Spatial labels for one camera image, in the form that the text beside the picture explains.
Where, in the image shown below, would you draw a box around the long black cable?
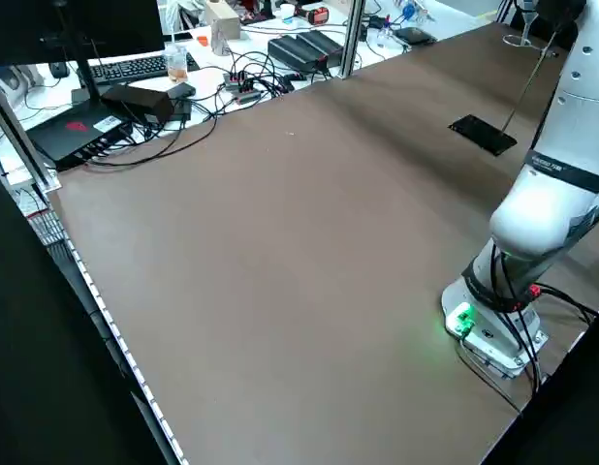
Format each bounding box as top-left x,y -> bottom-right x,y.
84,107 -> 219,170

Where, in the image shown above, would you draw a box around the aluminium profile post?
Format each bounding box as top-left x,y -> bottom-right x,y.
336,0 -> 367,80

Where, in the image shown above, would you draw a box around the red and black tool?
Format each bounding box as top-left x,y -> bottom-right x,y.
299,5 -> 333,26

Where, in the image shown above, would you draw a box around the black power adapter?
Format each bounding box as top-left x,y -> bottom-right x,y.
296,29 -> 346,62
267,34 -> 326,70

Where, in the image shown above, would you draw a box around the small black box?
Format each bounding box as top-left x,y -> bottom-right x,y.
169,80 -> 199,99

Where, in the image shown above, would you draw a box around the metal ring stand black base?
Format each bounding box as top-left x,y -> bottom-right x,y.
447,32 -> 559,158

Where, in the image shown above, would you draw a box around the clear glass funnel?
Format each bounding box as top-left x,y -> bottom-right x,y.
515,0 -> 541,47

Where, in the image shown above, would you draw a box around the black computer red logo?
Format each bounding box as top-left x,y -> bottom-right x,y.
24,103 -> 137,172

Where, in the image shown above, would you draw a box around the grey USB hub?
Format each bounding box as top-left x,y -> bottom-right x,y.
222,71 -> 263,105

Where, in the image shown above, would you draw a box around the black computer monitor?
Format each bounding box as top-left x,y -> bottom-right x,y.
0,0 -> 167,108

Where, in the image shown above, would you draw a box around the black rectangular box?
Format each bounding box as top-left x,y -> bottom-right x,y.
101,83 -> 176,126

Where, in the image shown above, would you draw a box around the black base cable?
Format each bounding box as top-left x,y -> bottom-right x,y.
488,241 -> 544,394
455,341 -> 526,419

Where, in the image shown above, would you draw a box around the black keyboard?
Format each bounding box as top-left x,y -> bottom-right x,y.
87,51 -> 203,88

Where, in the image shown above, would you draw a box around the aluminium profile rail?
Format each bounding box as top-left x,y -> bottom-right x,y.
0,71 -> 63,192

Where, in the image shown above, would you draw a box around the brown cardboard box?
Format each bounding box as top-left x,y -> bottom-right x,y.
203,0 -> 243,57

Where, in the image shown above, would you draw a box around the clear jar orange contents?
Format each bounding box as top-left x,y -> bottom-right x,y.
164,42 -> 190,84

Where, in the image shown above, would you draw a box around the flat black device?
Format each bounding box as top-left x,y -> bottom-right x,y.
393,25 -> 438,48

